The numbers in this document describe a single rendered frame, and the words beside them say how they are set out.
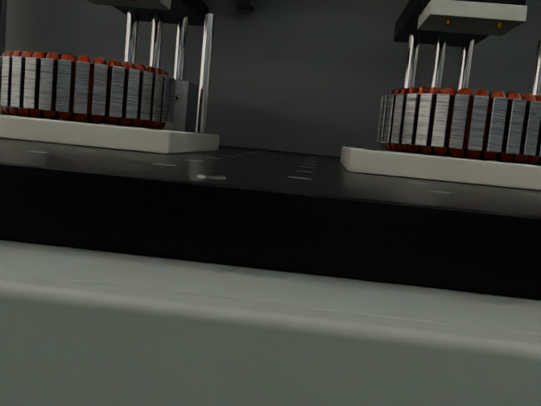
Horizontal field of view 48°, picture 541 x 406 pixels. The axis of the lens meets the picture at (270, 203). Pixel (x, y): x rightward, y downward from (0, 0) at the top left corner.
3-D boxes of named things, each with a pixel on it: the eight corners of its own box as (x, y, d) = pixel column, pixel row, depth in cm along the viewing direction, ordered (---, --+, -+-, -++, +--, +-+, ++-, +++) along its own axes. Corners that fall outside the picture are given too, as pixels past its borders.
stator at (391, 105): (605, 171, 31) (616, 97, 30) (384, 150, 32) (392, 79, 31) (530, 163, 42) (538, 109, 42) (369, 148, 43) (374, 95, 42)
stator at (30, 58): (163, 129, 34) (168, 61, 33) (-44, 109, 33) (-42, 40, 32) (179, 130, 45) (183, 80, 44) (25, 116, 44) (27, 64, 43)
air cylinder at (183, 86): (183, 146, 50) (188, 79, 50) (97, 137, 51) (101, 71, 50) (196, 145, 55) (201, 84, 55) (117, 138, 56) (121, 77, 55)
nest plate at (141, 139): (167, 155, 31) (170, 130, 31) (-109, 127, 32) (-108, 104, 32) (218, 151, 46) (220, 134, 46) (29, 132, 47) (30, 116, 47)
